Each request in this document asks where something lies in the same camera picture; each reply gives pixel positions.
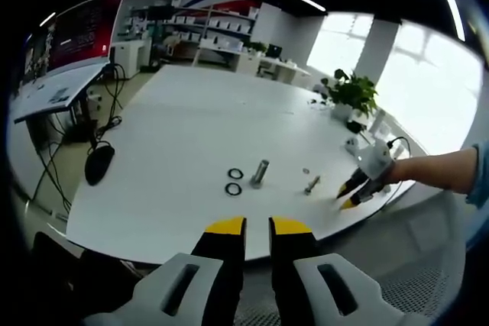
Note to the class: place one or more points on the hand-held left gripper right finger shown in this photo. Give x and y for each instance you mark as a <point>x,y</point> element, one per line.
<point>292,257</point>

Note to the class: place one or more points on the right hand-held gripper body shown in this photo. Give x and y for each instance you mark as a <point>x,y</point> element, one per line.
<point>372,162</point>

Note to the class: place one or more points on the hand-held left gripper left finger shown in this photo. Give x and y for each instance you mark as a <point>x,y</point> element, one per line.
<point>221,253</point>

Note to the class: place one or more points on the small metal threaded stud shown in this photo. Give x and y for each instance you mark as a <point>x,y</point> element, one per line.
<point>313,184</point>

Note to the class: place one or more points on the large metal threaded stud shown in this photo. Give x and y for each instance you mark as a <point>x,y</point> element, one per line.
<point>261,171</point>

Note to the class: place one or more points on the person's right hand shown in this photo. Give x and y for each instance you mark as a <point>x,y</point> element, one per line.
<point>403,172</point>

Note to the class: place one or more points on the white handheld controller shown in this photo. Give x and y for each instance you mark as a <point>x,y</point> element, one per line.
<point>351,146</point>

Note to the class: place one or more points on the black power adapter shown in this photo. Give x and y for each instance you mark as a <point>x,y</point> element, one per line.
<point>355,126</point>

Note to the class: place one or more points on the potted green plant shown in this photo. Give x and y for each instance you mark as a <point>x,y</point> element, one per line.
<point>353,91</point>

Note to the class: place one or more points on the grey mesh office chair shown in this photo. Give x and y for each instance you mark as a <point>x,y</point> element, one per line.
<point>420,265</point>

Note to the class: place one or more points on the light blue shirt sleeve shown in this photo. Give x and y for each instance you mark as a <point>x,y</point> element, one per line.
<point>475,184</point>

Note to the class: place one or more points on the white background desk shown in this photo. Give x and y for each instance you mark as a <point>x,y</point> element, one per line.
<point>282,66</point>

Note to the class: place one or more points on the small black background monitor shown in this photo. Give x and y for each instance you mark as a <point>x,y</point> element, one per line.
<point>274,50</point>

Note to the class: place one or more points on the black rounded object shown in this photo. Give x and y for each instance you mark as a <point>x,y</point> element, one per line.
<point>97,163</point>

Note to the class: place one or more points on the small background plant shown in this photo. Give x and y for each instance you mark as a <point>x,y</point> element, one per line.
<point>258,46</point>

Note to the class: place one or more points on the white drawer unit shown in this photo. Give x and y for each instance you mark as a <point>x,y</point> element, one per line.
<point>94,102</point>

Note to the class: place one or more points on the shelving with white bins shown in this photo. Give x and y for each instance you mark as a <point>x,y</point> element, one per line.
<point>225,24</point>

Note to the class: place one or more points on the white cabinet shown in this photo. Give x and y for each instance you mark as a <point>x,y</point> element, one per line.
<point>128,59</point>

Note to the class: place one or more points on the white monitor desk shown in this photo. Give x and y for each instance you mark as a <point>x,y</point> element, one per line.
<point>57,108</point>

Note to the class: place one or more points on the red-screen monitor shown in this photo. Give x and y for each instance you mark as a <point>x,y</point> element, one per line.
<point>88,28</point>

